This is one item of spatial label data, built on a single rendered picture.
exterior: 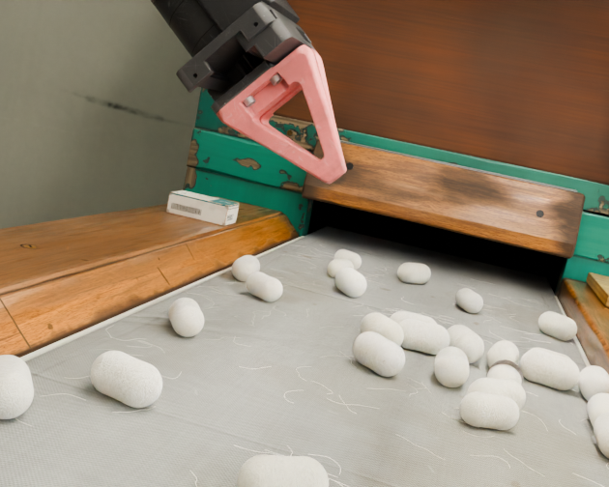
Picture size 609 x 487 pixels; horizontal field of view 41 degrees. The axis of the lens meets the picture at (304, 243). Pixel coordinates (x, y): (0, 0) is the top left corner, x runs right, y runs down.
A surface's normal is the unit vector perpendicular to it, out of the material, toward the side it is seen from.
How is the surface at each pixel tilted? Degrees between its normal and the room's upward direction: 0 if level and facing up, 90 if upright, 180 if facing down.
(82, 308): 45
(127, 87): 90
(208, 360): 0
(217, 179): 88
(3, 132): 90
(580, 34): 90
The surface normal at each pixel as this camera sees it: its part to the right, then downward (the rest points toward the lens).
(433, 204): -0.32, -0.33
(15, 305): 0.82, -0.52
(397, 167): -0.12, -0.28
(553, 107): -0.22, 0.11
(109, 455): 0.20, -0.97
